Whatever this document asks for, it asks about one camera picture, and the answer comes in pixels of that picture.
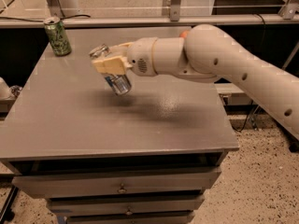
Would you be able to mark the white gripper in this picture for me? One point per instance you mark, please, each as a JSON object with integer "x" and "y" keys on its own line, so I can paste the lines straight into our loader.
{"x": 140, "y": 56}

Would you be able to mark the silver redbull can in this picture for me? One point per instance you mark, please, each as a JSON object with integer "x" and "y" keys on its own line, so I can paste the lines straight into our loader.
{"x": 120, "y": 84}

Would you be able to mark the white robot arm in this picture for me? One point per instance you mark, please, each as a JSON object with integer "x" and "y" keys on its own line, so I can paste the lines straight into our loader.
{"x": 206, "y": 54}

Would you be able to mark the green soda can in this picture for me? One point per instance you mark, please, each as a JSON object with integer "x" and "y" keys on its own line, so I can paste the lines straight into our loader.
{"x": 57, "y": 36}

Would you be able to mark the red apple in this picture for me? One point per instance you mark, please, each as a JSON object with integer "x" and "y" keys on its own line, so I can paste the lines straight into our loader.
{"x": 184, "y": 34}

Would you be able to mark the grey drawer cabinet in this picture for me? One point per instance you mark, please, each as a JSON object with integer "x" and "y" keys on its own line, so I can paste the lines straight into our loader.
{"x": 67, "y": 120}

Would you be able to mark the white object at left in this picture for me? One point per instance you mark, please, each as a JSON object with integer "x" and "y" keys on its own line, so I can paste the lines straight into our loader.
{"x": 5, "y": 91}

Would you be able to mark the top grey drawer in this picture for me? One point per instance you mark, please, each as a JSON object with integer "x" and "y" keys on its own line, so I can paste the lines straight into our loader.
{"x": 114, "y": 183}

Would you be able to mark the grey drawer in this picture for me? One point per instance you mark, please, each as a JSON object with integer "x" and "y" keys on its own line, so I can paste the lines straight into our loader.
{"x": 181, "y": 217}
{"x": 126, "y": 205}
{"x": 114, "y": 183}

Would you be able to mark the middle grey drawer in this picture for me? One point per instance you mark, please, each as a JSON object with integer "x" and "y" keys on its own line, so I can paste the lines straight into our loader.
{"x": 126, "y": 205}

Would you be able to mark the bottom grey drawer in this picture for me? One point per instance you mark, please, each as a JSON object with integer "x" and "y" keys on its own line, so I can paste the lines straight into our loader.
{"x": 181, "y": 217}

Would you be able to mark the grey metal post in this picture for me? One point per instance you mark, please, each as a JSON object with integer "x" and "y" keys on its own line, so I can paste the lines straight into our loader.
{"x": 175, "y": 10}

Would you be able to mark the grey metal rail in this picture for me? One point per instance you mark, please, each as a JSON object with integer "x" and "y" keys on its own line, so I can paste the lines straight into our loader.
{"x": 243, "y": 19}

